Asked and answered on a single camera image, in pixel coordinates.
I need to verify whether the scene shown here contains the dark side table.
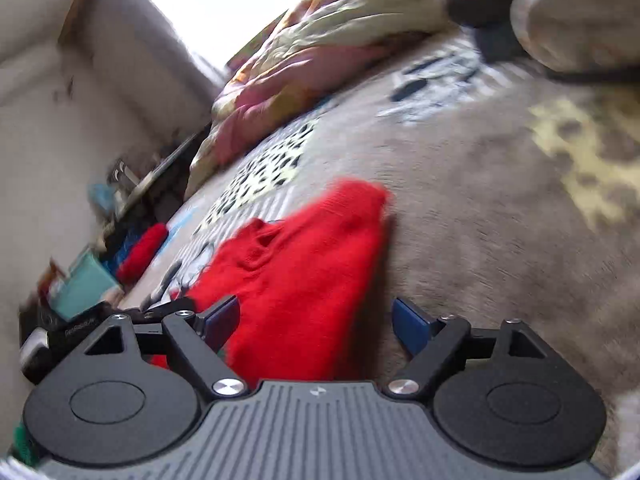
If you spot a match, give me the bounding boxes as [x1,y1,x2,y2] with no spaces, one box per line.
[106,125,212,222]

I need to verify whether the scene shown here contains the wooden window trim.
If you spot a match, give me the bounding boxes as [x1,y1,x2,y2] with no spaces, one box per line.
[58,0,104,47]

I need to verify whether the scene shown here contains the colourful patchwork mat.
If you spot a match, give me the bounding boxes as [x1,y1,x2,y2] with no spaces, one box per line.
[226,10,289,74]

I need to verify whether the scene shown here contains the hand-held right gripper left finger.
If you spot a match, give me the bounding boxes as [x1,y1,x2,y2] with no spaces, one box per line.
[82,295,251,401]

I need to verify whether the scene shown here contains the red fuzzy cloth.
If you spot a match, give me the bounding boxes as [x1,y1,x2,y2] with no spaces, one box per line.
[116,222,170,286]

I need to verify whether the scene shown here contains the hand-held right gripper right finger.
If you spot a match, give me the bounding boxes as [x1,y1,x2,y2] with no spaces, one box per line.
[385,296,553,401]

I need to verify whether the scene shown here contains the teal storage box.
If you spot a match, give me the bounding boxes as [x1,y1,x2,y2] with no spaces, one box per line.
[51,250,124,324]

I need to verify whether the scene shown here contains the cream folded garment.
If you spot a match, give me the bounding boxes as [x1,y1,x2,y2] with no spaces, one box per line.
[509,0,640,82]

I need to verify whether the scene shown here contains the grey folded garment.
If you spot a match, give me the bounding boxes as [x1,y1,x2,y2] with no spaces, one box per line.
[434,0,522,62]

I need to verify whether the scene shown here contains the red knitted sweater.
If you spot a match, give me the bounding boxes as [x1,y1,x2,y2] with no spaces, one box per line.
[150,178,394,382]

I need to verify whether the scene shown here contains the bright window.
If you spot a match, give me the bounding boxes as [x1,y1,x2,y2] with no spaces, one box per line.
[131,0,347,69]

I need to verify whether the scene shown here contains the floral pink and cream quilt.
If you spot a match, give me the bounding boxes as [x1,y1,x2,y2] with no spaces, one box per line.
[184,0,452,202]

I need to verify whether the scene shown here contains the blue plastic bag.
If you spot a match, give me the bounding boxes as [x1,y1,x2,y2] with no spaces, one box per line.
[101,230,147,272]

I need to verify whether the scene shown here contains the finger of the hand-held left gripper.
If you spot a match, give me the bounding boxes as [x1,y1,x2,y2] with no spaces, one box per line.
[127,297,197,322]

